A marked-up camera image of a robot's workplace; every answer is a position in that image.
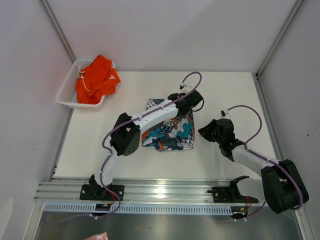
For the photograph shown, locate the patterned blue orange shorts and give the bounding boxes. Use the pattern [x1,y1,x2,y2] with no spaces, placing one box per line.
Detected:
[141,112,195,152]

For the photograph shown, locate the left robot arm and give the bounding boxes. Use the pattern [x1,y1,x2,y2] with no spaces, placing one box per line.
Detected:
[89,90,204,200]

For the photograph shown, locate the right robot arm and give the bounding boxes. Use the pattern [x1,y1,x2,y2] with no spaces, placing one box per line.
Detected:
[198,118,310,214]

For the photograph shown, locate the white plastic basket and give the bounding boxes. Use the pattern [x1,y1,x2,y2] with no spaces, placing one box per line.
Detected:
[55,58,105,111]

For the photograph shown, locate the pink cloth piece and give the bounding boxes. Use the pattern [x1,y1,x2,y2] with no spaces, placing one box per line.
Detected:
[84,232,108,240]

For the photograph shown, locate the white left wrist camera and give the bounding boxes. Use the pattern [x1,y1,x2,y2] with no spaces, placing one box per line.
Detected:
[179,83,193,91]

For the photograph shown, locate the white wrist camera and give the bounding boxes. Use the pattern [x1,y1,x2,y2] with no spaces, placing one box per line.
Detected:
[179,83,193,91]
[220,109,231,118]

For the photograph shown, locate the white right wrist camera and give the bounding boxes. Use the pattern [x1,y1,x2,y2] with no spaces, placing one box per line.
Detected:
[220,109,231,118]

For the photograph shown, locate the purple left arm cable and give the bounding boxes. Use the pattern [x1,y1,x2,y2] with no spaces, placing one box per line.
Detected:
[98,71,203,221]

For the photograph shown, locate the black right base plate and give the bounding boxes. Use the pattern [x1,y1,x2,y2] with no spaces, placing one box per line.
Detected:
[207,175,259,204]

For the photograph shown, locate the right aluminium frame post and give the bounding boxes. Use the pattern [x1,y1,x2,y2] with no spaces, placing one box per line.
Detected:
[254,0,307,80]

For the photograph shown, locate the aluminium frame post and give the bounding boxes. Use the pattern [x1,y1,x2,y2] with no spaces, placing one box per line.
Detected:
[254,0,307,80]
[38,0,77,64]

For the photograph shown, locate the white slotted cable duct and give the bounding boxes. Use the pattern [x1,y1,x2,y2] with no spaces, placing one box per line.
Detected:
[43,202,233,216]

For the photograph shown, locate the left aluminium frame post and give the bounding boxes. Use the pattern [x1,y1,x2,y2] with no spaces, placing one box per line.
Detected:
[38,0,77,64]

